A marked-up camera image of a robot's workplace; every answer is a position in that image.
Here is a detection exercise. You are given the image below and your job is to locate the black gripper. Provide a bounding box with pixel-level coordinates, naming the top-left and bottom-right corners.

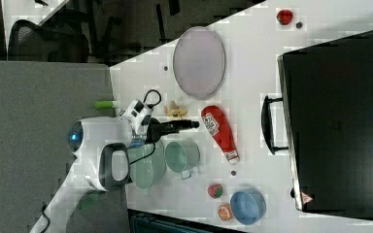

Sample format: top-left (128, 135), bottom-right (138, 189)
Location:
top-left (147, 118), bottom-right (200, 144)

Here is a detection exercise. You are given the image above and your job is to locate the red ketchup bottle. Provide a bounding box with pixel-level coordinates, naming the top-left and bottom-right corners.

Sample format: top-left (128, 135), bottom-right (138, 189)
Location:
top-left (201, 105), bottom-right (240, 165)

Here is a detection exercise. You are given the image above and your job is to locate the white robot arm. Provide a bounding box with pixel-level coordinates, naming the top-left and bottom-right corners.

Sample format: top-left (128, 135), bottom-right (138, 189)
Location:
top-left (29, 116), bottom-right (199, 233)

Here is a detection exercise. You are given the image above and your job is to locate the green perforated strainer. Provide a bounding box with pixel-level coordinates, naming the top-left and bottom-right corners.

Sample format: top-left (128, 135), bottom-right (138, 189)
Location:
top-left (128, 142), bottom-right (166, 189)

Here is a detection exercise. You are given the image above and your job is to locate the yellow banana peel toy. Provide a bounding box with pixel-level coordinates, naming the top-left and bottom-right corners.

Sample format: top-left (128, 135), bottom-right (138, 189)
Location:
top-left (164, 100), bottom-right (187, 117)

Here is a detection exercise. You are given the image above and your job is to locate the green mug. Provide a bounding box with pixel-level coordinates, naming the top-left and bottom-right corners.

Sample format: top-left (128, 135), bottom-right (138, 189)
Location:
top-left (164, 139), bottom-right (200, 180)

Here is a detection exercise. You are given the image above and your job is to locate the lilac round plate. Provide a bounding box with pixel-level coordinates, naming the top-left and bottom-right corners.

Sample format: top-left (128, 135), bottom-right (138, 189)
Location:
top-left (173, 26), bottom-right (225, 99)

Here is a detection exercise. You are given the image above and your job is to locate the red strawberry toy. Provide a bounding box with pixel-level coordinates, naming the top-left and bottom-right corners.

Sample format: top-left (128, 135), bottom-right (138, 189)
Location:
top-left (207, 183), bottom-right (223, 199)

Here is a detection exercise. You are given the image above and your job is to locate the green pear toy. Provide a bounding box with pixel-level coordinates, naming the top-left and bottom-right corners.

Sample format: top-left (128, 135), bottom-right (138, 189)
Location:
top-left (94, 101), bottom-right (118, 109)

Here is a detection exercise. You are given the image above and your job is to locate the orange slice toy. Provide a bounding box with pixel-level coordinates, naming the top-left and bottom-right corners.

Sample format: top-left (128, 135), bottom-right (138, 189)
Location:
top-left (217, 203), bottom-right (233, 221)

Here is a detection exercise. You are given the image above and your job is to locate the blue bowl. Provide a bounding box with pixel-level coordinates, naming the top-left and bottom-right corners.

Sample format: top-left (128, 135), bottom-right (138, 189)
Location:
top-left (229, 187), bottom-right (266, 225)

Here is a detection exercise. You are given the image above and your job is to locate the red tomato toy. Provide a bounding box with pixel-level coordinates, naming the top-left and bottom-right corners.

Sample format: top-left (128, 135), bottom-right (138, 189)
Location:
top-left (276, 10), bottom-right (293, 25)

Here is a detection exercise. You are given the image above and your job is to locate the black toaster oven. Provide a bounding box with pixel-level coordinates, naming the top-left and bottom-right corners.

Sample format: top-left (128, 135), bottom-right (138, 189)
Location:
top-left (277, 30), bottom-right (373, 220)

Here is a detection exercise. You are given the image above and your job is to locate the black office chair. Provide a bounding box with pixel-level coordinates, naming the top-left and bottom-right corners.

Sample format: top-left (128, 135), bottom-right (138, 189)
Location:
top-left (7, 19), bottom-right (89, 63)

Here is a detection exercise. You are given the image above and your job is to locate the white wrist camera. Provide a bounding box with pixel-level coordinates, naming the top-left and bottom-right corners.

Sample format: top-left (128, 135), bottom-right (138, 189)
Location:
top-left (121, 100), bottom-right (153, 135)

